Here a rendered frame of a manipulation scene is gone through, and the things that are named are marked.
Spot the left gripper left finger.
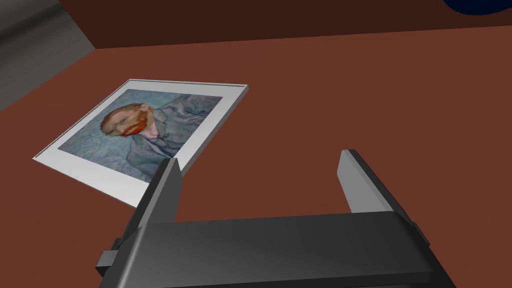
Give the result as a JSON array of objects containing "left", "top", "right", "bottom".
[{"left": 119, "top": 157, "right": 184, "bottom": 243}]

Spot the dark blue round object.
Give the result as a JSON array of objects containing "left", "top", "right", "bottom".
[{"left": 443, "top": 0, "right": 512, "bottom": 16}]

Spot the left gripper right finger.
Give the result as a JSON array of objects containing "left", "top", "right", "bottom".
[{"left": 336, "top": 149, "right": 415, "bottom": 225}]

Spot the reddish brown table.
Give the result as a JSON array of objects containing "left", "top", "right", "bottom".
[{"left": 0, "top": 24, "right": 512, "bottom": 288}]

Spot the white framed portrait picture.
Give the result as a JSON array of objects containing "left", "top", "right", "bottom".
[{"left": 32, "top": 78, "right": 250, "bottom": 209}]

